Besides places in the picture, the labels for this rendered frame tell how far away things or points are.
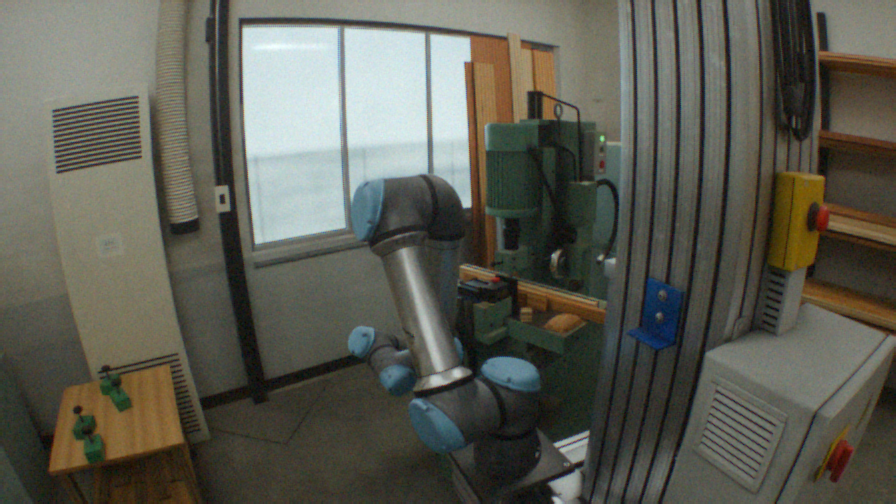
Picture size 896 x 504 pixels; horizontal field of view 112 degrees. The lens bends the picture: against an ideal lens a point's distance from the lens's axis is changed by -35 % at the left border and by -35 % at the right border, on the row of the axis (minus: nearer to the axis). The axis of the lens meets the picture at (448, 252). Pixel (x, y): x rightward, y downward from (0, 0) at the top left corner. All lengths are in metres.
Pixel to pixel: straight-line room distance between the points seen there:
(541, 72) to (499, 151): 2.13
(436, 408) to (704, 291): 0.48
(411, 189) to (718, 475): 0.72
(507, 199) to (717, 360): 1.04
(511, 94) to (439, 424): 2.80
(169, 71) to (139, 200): 0.61
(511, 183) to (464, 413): 0.87
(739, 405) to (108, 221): 2.20
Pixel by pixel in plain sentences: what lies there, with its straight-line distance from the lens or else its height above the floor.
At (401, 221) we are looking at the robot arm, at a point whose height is 1.33.
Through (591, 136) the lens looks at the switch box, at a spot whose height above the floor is 1.46.
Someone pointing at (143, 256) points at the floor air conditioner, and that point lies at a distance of 2.24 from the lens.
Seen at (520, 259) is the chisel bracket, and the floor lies 1.04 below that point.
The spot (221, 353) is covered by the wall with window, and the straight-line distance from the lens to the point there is 2.76.
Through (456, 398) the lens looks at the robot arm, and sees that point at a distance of 0.84.
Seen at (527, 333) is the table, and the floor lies 0.87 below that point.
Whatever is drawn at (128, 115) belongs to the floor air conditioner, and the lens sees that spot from 2.19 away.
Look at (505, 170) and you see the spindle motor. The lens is 1.51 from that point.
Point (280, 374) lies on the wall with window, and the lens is 2.91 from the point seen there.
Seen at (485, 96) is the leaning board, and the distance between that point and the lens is 3.15.
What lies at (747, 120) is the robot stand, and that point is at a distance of 0.63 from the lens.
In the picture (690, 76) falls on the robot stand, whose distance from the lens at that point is 0.69.
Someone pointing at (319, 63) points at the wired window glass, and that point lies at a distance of 2.78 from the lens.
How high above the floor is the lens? 1.51
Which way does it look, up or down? 16 degrees down
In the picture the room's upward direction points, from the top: 1 degrees counter-clockwise
